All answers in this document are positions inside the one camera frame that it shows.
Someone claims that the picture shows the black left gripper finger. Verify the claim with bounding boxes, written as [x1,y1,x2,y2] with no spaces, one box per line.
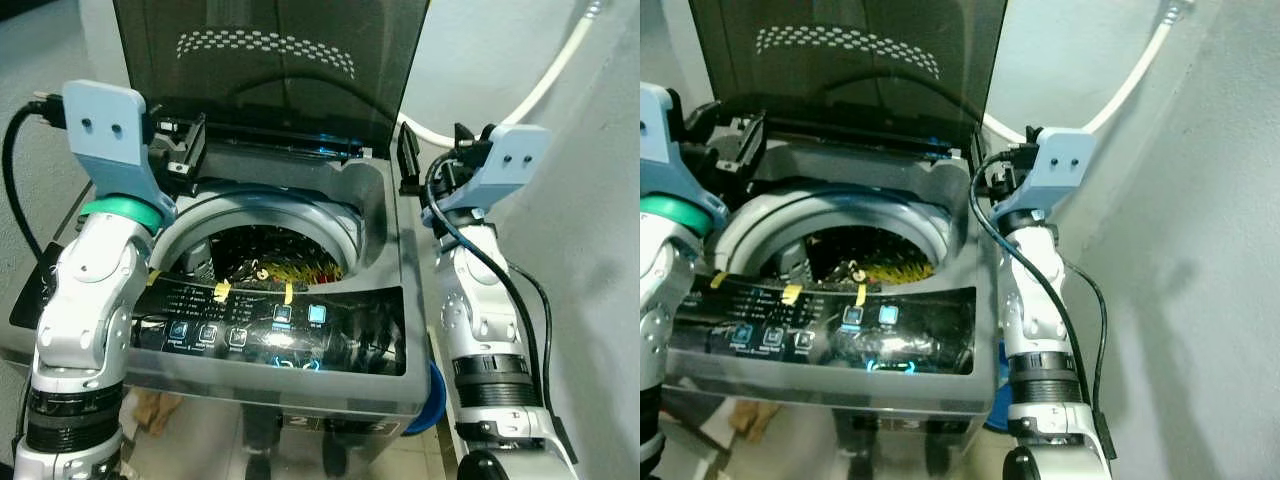
[685,100,723,136]
[180,113,208,179]
[737,110,769,191]

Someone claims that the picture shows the grey top-load washing machine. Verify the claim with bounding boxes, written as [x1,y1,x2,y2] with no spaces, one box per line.
[0,135,434,467]
[655,135,1013,463]

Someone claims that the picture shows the dark transparent washer lid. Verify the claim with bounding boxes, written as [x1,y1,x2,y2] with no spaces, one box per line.
[112,0,431,161]
[688,0,1009,159]

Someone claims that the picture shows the steel washer drum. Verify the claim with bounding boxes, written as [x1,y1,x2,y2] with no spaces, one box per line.
[715,185,953,291]
[150,185,367,287]

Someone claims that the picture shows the black glossy washer control panel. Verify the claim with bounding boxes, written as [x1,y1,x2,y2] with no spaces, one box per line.
[668,272,979,377]
[130,270,409,379]

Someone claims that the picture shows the blue round plastic basin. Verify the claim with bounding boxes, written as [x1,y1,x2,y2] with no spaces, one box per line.
[405,360,448,436]
[982,380,1014,433]

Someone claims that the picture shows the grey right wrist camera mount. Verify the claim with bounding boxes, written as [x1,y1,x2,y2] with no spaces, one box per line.
[437,124,553,216]
[1015,128,1097,216]

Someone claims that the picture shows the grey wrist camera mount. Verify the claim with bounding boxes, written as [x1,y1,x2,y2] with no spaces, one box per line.
[62,80,177,216]
[640,82,729,226]
[1015,128,1097,216]
[437,124,553,216]

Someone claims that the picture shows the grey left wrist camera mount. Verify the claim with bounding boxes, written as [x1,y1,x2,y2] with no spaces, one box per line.
[62,80,177,216]
[640,82,729,226]

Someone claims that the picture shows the white water hose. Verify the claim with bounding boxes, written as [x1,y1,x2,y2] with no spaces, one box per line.
[982,0,1193,146]
[398,0,607,149]

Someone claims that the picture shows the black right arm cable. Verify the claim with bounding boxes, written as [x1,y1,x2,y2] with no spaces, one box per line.
[968,150,1109,441]
[420,150,557,441]

